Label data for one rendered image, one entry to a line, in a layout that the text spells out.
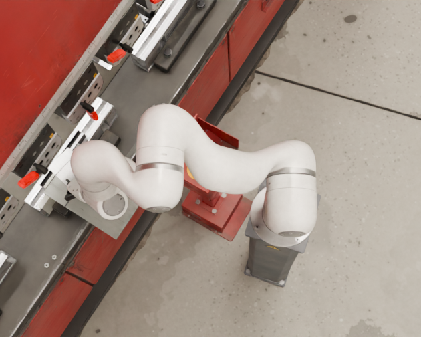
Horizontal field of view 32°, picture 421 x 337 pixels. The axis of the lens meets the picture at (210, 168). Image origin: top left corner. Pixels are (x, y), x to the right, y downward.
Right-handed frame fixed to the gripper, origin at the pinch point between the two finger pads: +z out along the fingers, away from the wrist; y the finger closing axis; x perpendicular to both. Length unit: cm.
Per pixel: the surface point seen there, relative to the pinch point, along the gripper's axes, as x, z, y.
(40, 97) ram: -32.2, -29.2, -6.2
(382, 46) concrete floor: 85, 63, -139
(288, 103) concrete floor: 75, 72, -90
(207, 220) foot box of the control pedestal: 75, 56, -26
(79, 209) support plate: 6.8, -1.9, 6.7
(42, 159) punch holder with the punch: -15.7, -13.1, 3.9
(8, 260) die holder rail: 7.5, 12.3, 32.7
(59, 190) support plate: 0.3, 3.5, 6.8
